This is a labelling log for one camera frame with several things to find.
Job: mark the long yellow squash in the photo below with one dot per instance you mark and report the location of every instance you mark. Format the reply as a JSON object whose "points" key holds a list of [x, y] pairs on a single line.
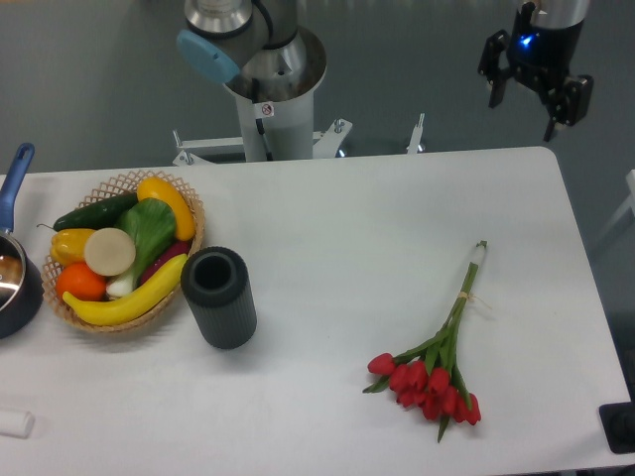
{"points": [[135, 304]]}

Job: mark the green bok choy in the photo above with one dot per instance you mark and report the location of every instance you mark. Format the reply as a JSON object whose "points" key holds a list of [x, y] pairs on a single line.
{"points": [[151, 225]]}

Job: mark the orange fruit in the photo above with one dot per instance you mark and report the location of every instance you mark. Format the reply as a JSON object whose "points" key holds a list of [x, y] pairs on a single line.
{"points": [[79, 280]]}

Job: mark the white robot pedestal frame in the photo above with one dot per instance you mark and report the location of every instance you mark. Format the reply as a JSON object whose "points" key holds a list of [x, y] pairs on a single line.
{"points": [[270, 131]]}

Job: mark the red tulip bouquet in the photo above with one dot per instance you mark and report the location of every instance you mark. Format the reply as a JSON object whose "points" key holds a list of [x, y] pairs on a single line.
{"points": [[427, 377]]}

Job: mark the green cucumber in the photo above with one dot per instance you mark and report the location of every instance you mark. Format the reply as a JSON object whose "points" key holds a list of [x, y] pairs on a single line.
{"points": [[97, 215]]}

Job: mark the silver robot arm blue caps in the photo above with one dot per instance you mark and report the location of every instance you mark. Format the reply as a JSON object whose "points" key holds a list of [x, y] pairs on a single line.
{"points": [[256, 48]]}

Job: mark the purple eggplant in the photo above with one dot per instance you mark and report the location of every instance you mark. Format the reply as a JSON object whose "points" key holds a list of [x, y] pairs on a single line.
{"points": [[177, 248]]}

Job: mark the dark grey ribbed vase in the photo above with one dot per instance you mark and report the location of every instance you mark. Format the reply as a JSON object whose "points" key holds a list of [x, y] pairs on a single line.
{"points": [[216, 285]]}

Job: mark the white furniture frame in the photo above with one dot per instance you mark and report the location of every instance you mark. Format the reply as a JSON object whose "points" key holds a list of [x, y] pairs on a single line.
{"points": [[620, 220]]}

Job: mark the beige round disc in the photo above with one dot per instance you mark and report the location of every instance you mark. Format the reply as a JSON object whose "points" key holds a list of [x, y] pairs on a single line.
{"points": [[109, 252]]}

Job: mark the dark blue saucepan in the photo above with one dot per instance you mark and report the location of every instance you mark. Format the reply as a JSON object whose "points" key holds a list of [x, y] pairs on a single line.
{"points": [[21, 283]]}

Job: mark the black device at edge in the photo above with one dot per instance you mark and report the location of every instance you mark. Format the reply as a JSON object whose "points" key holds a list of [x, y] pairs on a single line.
{"points": [[618, 425]]}

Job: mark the white cylinder object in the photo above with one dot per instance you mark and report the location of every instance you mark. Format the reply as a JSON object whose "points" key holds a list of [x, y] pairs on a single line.
{"points": [[14, 423]]}

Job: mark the yellow squash at top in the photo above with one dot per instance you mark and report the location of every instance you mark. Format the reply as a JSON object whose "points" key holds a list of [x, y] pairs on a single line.
{"points": [[159, 188]]}

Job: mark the yellow bell pepper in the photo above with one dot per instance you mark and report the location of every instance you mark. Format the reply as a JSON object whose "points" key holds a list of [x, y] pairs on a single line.
{"points": [[67, 246]]}

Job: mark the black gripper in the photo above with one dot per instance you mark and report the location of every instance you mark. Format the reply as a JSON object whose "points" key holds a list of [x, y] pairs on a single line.
{"points": [[543, 41]]}

